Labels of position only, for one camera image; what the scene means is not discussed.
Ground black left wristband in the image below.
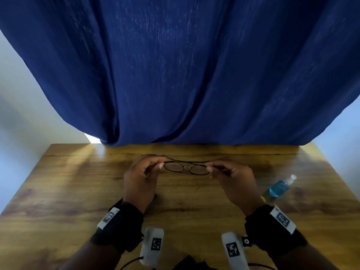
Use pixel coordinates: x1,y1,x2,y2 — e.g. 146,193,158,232
90,198,145,254

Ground black wristband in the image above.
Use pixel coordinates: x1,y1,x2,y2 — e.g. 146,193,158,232
244,204,308,259
90,198,145,254

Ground blue curtain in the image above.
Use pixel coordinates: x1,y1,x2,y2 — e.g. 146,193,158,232
0,0,360,147

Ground white right wristband marker tag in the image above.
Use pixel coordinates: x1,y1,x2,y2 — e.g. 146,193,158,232
269,205,297,235

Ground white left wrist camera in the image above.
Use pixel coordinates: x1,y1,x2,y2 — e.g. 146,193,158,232
139,226,165,267

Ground person's left forearm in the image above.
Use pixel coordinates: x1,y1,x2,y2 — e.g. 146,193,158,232
57,240,122,270

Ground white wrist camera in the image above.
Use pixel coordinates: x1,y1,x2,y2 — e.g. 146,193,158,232
139,226,165,267
221,232,249,270

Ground blue spray bottle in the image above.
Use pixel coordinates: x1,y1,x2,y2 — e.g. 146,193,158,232
265,174,297,199

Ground black right wristband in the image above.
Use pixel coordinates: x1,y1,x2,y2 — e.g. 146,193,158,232
244,204,308,259

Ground white left wristband marker tag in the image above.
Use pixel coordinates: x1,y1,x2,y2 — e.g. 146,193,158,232
97,207,121,230

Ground black garment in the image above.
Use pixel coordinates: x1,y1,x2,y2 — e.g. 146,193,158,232
171,255,219,270

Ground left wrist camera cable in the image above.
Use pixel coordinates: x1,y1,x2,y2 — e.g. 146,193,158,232
119,256,144,270

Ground white wristband marker tag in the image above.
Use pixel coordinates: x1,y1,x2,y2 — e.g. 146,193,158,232
97,207,121,230
269,205,297,235

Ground person's left hand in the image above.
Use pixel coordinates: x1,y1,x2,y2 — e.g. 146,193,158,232
123,156,169,214

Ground person's right hand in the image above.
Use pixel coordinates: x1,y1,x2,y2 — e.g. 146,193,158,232
205,160,266,217

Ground person's right forearm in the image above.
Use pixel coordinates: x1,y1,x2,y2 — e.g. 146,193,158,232
274,243,341,270

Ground round black-framed eyeglasses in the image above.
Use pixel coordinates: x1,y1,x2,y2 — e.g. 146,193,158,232
162,156,214,176

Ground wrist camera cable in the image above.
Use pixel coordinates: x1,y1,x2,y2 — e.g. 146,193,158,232
247,262,278,270
119,256,144,270

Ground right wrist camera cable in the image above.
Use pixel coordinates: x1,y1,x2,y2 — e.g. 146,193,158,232
247,262,278,270

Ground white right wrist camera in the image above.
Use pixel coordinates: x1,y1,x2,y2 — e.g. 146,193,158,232
221,232,249,270

